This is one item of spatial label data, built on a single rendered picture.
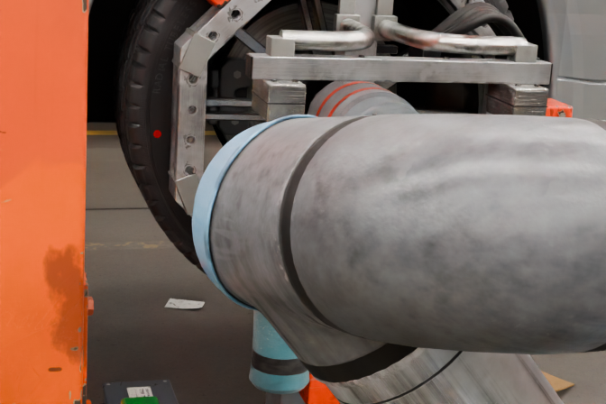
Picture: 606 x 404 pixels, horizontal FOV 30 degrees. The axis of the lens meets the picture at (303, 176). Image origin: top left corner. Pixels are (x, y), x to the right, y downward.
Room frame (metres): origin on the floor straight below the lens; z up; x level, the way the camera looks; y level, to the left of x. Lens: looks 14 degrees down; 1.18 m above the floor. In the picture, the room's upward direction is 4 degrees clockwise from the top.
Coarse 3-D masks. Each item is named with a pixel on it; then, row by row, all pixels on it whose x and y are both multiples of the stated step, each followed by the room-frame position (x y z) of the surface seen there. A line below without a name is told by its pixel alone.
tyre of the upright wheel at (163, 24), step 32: (160, 0) 1.69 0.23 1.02; (192, 0) 1.68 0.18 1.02; (128, 32) 1.81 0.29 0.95; (160, 32) 1.67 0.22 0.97; (128, 64) 1.72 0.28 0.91; (160, 64) 1.67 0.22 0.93; (128, 96) 1.67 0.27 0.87; (160, 96) 1.67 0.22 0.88; (128, 128) 1.67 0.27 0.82; (160, 128) 1.67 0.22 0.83; (128, 160) 1.75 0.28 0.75; (160, 160) 1.67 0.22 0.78; (160, 192) 1.67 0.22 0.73; (160, 224) 1.68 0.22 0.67; (192, 256) 1.69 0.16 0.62
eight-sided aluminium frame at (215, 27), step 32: (256, 0) 1.62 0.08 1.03; (448, 0) 1.71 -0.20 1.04; (480, 0) 1.72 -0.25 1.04; (192, 32) 1.60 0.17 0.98; (224, 32) 1.61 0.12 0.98; (480, 32) 1.72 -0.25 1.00; (192, 64) 1.59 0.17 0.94; (192, 96) 1.60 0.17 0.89; (192, 128) 1.60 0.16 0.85; (192, 160) 1.60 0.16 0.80; (192, 192) 1.59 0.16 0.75
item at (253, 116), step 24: (312, 0) 1.76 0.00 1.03; (408, 0) 1.96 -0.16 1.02; (432, 0) 1.82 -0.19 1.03; (312, 24) 1.75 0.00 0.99; (432, 24) 1.93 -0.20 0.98; (264, 48) 1.73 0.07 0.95; (408, 48) 1.81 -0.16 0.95; (216, 96) 1.73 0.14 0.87; (312, 96) 1.80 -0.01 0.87; (432, 96) 2.00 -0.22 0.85; (456, 96) 1.90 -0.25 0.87; (480, 96) 1.81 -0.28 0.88; (216, 120) 1.71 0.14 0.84; (240, 120) 1.72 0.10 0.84; (264, 120) 1.73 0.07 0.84
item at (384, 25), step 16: (384, 0) 1.67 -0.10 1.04; (384, 16) 1.66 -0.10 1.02; (384, 32) 1.63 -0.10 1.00; (400, 32) 1.58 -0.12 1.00; (416, 32) 1.55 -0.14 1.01; (432, 32) 1.53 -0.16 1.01; (432, 48) 1.53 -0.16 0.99; (448, 48) 1.51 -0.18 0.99; (464, 48) 1.51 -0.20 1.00; (480, 48) 1.51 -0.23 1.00; (496, 48) 1.52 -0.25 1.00; (512, 48) 1.53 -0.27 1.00; (528, 48) 1.53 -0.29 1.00
